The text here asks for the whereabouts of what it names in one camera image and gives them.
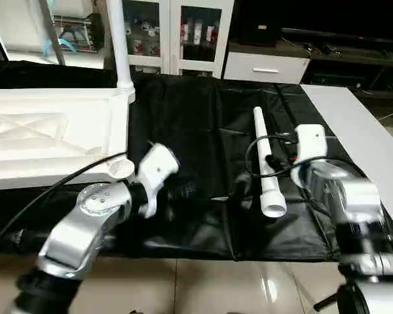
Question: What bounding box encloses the storage rack with items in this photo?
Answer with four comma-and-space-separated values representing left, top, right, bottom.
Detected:
43, 0, 105, 56

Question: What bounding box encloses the white glass door cabinet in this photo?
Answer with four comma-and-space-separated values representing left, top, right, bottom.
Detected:
95, 0, 235, 78

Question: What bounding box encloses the white plastic table leg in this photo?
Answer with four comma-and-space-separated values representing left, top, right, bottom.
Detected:
108, 0, 136, 99
252, 107, 288, 218

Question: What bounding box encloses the black work mat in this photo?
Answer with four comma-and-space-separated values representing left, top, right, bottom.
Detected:
0, 62, 393, 262

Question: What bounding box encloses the white drawer unit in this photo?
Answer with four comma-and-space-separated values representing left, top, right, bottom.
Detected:
224, 51, 310, 84

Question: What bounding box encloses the white plastic table top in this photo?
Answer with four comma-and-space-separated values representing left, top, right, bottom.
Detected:
0, 88, 137, 192

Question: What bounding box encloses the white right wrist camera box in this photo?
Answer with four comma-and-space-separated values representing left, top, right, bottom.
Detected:
293, 124, 328, 164

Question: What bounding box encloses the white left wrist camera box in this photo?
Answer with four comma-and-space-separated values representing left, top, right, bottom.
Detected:
136, 143, 181, 218

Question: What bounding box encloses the white flat panel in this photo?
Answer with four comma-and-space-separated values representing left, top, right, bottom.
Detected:
300, 84, 393, 236

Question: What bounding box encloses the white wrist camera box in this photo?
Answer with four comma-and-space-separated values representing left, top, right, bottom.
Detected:
136, 143, 181, 218
293, 124, 328, 164

